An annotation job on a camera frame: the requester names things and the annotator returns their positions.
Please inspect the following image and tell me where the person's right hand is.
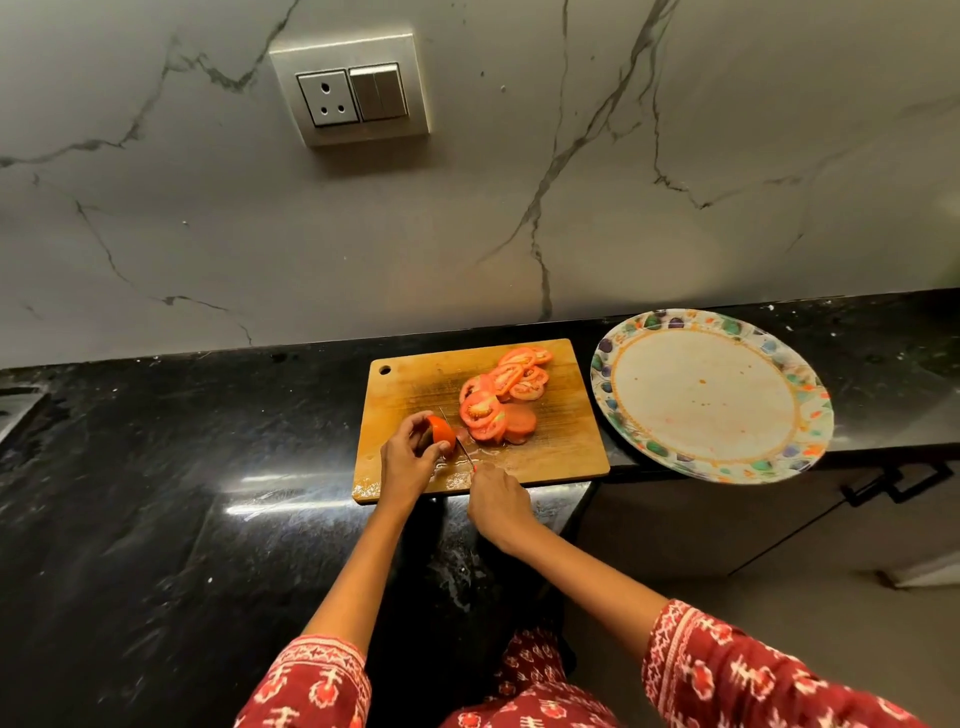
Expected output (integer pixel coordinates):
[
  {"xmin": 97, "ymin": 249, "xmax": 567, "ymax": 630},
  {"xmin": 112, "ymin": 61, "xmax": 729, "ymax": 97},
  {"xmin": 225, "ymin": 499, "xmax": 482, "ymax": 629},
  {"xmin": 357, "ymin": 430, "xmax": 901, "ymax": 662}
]
[{"xmin": 467, "ymin": 462, "xmax": 538, "ymax": 556}]

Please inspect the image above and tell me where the person's left hand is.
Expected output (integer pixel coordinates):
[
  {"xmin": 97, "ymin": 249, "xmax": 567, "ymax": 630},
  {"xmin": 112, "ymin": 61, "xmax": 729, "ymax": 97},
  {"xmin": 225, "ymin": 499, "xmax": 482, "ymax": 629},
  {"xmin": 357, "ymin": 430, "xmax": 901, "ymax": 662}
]
[{"xmin": 380, "ymin": 410, "xmax": 457, "ymax": 511}]

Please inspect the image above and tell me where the red handled knife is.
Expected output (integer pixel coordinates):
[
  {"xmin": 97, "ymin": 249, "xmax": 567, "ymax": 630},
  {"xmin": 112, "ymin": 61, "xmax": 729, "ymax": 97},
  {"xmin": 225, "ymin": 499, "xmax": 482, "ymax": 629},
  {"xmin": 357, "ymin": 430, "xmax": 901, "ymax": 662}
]
[{"xmin": 438, "ymin": 407, "xmax": 478, "ymax": 473}]

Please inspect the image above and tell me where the pile of tomato slices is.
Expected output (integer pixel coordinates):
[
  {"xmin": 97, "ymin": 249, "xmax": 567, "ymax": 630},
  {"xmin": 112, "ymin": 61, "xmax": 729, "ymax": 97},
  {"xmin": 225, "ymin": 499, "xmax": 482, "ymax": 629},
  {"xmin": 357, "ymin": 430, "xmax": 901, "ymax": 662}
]
[{"xmin": 458, "ymin": 345, "xmax": 554, "ymax": 447}]

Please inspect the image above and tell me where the floral rimmed plate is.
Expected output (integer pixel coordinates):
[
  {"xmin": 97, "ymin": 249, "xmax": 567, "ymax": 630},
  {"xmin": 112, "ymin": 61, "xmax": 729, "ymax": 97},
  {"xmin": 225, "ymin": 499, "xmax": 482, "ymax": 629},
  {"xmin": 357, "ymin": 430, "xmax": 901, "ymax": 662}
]
[{"xmin": 590, "ymin": 308, "xmax": 835, "ymax": 487}]

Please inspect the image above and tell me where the person's left forearm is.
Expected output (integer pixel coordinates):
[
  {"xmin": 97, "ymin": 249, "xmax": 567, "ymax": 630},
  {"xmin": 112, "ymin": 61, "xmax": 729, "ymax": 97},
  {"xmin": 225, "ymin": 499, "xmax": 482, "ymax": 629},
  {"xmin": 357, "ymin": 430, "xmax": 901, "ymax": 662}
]
[{"xmin": 302, "ymin": 498, "xmax": 418, "ymax": 661}]

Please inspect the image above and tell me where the person's right forearm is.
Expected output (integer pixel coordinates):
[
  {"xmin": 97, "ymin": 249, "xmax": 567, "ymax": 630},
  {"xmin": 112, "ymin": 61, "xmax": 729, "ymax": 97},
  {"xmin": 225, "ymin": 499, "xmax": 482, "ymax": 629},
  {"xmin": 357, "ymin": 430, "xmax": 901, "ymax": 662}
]
[{"xmin": 517, "ymin": 524, "xmax": 669, "ymax": 661}]

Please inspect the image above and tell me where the wooden cutting board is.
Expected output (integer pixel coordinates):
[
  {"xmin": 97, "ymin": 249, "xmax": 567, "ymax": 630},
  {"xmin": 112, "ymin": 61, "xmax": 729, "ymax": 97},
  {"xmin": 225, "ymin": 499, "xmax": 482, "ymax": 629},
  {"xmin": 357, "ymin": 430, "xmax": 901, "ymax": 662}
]
[{"xmin": 351, "ymin": 338, "xmax": 612, "ymax": 505}]

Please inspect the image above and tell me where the red patterned tunic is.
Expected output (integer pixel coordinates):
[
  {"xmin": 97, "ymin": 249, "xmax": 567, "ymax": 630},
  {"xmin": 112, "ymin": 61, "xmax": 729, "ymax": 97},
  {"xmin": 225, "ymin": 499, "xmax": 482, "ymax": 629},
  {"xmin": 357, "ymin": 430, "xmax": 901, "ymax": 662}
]
[{"xmin": 438, "ymin": 628, "xmax": 620, "ymax": 728}]

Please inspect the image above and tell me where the brown lower cabinet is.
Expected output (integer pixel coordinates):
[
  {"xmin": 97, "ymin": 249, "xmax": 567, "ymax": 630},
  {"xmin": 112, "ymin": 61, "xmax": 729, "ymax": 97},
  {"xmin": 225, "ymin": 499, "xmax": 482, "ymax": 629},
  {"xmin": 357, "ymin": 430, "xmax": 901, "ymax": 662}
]
[{"xmin": 577, "ymin": 449, "xmax": 960, "ymax": 586}]

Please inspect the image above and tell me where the red patterned left sleeve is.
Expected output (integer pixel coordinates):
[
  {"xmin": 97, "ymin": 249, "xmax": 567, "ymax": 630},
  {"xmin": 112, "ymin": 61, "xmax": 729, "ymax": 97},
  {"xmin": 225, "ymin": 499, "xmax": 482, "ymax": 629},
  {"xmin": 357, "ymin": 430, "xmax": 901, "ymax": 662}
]
[{"xmin": 233, "ymin": 635, "xmax": 373, "ymax": 728}]

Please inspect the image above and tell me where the red patterned sleeve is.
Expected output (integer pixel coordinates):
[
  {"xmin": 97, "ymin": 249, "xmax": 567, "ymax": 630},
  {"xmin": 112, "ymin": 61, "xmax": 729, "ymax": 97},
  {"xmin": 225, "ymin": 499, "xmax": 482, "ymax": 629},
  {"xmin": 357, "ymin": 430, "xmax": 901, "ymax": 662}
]
[
  {"xmin": 641, "ymin": 598, "xmax": 931, "ymax": 728},
  {"xmin": 233, "ymin": 635, "xmax": 373, "ymax": 728}
]

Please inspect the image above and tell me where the red patterned right sleeve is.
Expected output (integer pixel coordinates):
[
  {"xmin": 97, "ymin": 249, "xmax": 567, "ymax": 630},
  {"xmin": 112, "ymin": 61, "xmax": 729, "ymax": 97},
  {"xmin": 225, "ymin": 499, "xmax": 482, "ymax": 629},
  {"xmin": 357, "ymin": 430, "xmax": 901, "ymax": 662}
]
[{"xmin": 641, "ymin": 598, "xmax": 931, "ymax": 728}]

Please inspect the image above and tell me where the steel sink drainboard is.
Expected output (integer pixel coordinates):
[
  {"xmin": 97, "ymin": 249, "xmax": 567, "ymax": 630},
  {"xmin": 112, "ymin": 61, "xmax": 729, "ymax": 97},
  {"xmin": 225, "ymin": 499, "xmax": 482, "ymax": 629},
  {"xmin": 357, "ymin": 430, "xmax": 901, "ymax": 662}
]
[{"xmin": 0, "ymin": 386, "xmax": 46, "ymax": 444}]

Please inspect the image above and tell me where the black cabinet handle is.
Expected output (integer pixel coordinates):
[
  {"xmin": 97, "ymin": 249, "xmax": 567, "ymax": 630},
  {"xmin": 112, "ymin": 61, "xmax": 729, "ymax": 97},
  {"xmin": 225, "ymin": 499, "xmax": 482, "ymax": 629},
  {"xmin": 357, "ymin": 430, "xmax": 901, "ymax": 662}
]
[
  {"xmin": 884, "ymin": 461, "xmax": 954, "ymax": 505},
  {"xmin": 839, "ymin": 472, "xmax": 901, "ymax": 509}
]

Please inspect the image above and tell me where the wall socket and switch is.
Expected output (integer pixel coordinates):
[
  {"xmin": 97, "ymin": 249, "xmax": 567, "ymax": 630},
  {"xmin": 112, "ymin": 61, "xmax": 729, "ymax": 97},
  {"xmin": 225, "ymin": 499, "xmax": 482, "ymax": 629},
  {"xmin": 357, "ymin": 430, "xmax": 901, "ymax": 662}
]
[{"xmin": 268, "ymin": 31, "xmax": 432, "ymax": 148}]

